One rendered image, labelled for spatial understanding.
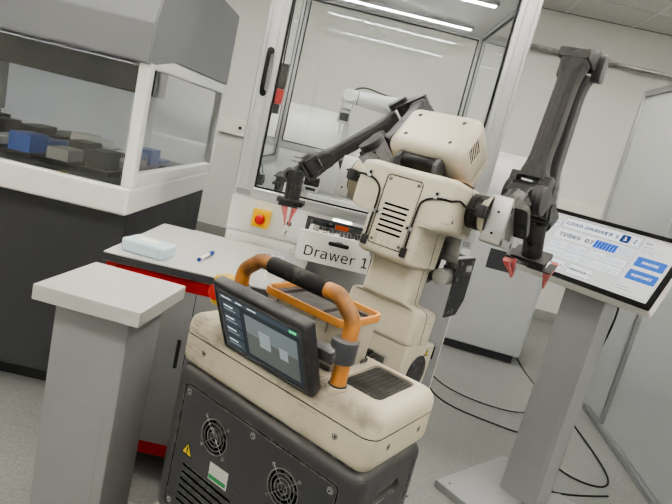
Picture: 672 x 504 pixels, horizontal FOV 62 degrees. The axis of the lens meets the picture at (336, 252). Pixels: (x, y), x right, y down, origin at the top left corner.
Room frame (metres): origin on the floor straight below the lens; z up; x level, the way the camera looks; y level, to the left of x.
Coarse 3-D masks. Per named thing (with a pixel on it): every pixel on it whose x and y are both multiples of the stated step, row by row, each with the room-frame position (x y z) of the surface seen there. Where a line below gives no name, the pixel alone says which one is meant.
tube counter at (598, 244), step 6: (588, 240) 2.10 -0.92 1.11; (594, 240) 2.09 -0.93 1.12; (600, 240) 2.08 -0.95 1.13; (594, 246) 2.07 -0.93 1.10; (600, 246) 2.06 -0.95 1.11; (606, 246) 2.05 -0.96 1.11; (612, 246) 2.04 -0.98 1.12; (618, 246) 2.03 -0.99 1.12; (612, 252) 2.02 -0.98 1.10; (618, 252) 2.01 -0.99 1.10; (624, 252) 2.00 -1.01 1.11; (630, 252) 1.99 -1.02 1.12; (630, 258) 1.97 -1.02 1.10
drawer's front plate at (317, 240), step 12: (300, 240) 1.95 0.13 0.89; (312, 240) 1.95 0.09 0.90; (324, 240) 1.95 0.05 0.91; (336, 240) 1.95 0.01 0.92; (348, 240) 1.95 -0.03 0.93; (300, 252) 1.95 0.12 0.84; (312, 252) 1.95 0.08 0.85; (324, 252) 1.95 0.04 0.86; (336, 252) 1.95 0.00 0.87; (348, 252) 1.95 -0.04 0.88; (360, 252) 1.95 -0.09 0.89; (324, 264) 1.95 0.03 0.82; (336, 264) 1.95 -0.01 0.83; (348, 264) 1.95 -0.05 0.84; (360, 264) 1.95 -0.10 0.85
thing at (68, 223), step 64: (0, 0) 2.01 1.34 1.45; (64, 0) 2.01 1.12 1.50; (128, 0) 2.04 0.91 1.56; (192, 0) 2.36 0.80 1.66; (192, 64) 2.51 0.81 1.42; (128, 128) 3.16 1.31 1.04; (0, 192) 2.08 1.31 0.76; (64, 192) 2.02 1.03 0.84; (128, 192) 2.03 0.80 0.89; (192, 192) 2.92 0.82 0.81; (0, 256) 2.08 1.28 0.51; (64, 256) 2.09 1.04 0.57; (0, 320) 2.08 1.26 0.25
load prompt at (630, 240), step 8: (568, 224) 2.20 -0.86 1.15; (576, 224) 2.19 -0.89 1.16; (584, 224) 2.17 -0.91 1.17; (592, 224) 2.16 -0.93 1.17; (584, 232) 2.14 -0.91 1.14; (592, 232) 2.13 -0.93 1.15; (600, 232) 2.11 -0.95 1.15; (608, 232) 2.10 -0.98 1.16; (616, 232) 2.08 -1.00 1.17; (616, 240) 2.05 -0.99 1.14; (624, 240) 2.04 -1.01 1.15; (632, 240) 2.03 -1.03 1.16; (640, 240) 2.01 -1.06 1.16
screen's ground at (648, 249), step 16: (576, 240) 2.13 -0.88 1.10; (608, 240) 2.07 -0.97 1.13; (656, 240) 1.99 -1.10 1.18; (640, 256) 1.96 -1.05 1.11; (656, 256) 1.94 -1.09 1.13; (560, 272) 2.04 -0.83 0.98; (624, 272) 1.93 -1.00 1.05; (608, 288) 1.91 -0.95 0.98; (624, 288) 1.88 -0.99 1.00; (640, 288) 1.86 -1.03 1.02
